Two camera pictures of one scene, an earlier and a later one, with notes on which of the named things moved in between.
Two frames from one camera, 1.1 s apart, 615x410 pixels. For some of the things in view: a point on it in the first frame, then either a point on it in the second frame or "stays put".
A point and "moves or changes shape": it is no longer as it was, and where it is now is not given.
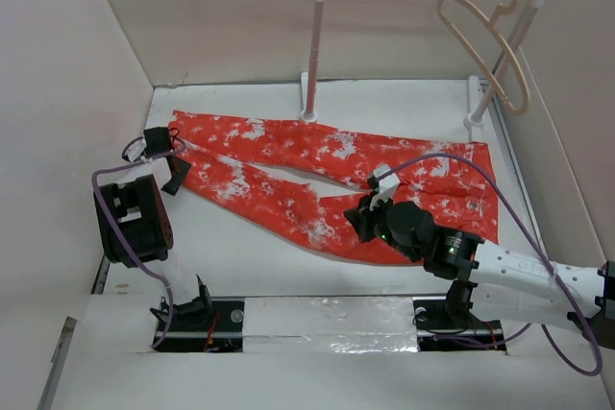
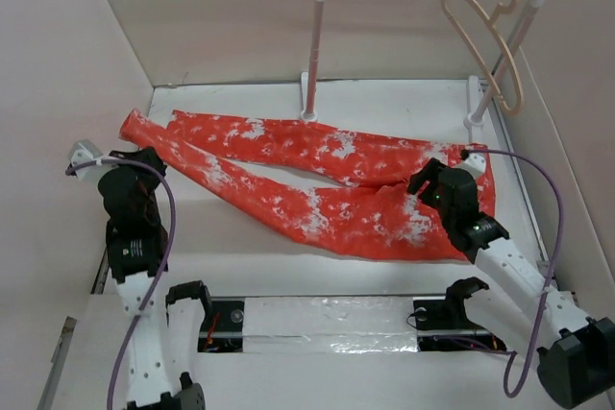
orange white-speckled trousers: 451,182 moves or changes shape
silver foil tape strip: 333,325 stays put
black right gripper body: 374,224 → 441,209
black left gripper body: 174,185 → 151,180
